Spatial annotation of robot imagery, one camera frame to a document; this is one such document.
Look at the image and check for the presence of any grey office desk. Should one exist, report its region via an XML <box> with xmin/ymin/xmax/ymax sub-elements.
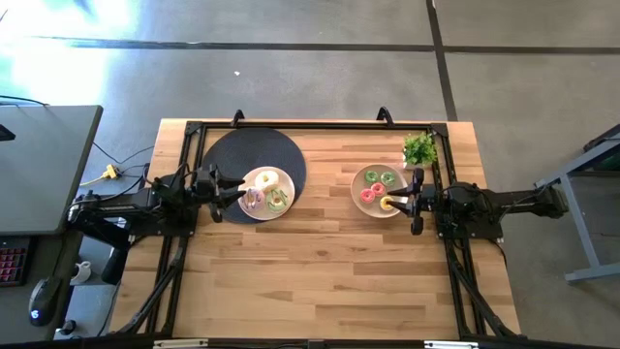
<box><xmin>0</xmin><ymin>105</ymin><xmax>105</xmax><ymax>238</ymax></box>

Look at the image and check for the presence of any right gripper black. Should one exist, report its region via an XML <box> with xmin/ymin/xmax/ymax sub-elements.
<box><xmin>387</xmin><ymin>167</ymin><xmax>440</xmax><ymax>238</ymax></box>

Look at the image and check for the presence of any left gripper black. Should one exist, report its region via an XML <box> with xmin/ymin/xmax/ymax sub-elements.
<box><xmin>192</xmin><ymin>164</ymin><xmax>247</xmax><ymax>225</ymax></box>

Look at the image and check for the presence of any black backlit keyboard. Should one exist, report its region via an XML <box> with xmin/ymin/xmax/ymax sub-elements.
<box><xmin>0</xmin><ymin>236</ymin><xmax>31</xmax><ymax>288</ymax></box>

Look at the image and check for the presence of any dark office desk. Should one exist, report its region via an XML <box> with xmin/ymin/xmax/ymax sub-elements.
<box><xmin>0</xmin><ymin>231</ymin><xmax>83</xmax><ymax>341</ymax></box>

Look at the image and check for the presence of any round black woven placemat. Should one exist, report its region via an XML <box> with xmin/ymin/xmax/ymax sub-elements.
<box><xmin>201</xmin><ymin>127</ymin><xmax>308</xmax><ymax>225</ymax></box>

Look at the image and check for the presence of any black computer mouse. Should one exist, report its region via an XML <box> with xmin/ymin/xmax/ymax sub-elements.
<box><xmin>27</xmin><ymin>277</ymin><xmax>63</xmax><ymax>330</ymax></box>

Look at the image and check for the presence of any grey metal table frame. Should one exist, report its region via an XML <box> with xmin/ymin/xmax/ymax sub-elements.
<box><xmin>534</xmin><ymin>123</ymin><xmax>620</xmax><ymax>284</ymax></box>

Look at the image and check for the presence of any small white cup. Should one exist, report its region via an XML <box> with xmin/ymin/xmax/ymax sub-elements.
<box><xmin>70</xmin><ymin>260</ymin><xmax>92</xmax><ymax>286</ymax></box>

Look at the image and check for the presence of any large green frosted donut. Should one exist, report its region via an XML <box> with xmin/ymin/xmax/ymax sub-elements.
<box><xmin>264</xmin><ymin>188</ymin><xmax>291</xmax><ymax>213</ymax></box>

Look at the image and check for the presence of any black aluminium table frame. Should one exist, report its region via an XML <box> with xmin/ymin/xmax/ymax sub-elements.
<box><xmin>115</xmin><ymin>120</ymin><xmax>522</xmax><ymax>340</ymax></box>

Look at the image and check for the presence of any round white plate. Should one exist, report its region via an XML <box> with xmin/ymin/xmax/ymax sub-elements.
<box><xmin>350</xmin><ymin>163</ymin><xmax>411</xmax><ymax>219</ymax></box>
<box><xmin>236</xmin><ymin>166</ymin><xmax>296</xmax><ymax>222</ymax></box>

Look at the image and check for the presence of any thin black cable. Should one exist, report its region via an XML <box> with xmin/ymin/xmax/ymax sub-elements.
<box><xmin>91</xmin><ymin>140</ymin><xmax>156</xmax><ymax>169</ymax></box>

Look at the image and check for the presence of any large white frosted donut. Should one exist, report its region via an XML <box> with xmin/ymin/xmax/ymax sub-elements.
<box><xmin>254</xmin><ymin>170</ymin><xmax>281</xmax><ymax>193</ymax></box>

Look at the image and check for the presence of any small green potted plant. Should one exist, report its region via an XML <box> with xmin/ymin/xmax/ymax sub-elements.
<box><xmin>402</xmin><ymin>132</ymin><xmax>440</xmax><ymax>172</ymax></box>

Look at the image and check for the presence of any silver metal bracket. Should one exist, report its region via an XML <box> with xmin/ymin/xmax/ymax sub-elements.
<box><xmin>424</xmin><ymin>339</ymin><xmax>481</xmax><ymax>349</ymax></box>
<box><xmin>153</xmin><ymin>338</ymin><xmax>210</xmax><ymax>349</ymax></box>

